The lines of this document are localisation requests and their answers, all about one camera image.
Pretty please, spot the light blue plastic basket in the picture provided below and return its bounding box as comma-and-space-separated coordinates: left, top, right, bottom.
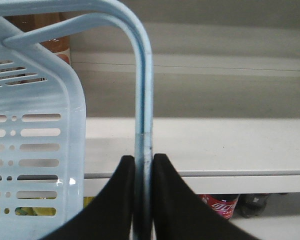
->
0, 0, 154, 240

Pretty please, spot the white store shelving unit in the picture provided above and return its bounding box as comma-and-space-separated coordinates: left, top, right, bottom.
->
69, 0, 300, 226

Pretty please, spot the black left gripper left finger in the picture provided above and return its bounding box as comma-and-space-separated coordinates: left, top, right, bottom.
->
42, 155, 135, 240

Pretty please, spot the front peach juice bottle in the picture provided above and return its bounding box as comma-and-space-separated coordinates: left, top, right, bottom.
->
40, 36, 71, 65

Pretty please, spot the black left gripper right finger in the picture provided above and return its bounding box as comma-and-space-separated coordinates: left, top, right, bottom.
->
152, 153, 256, 240

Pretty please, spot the red label cola bottle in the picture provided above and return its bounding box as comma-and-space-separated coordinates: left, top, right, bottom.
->
198, 194, 240, 220

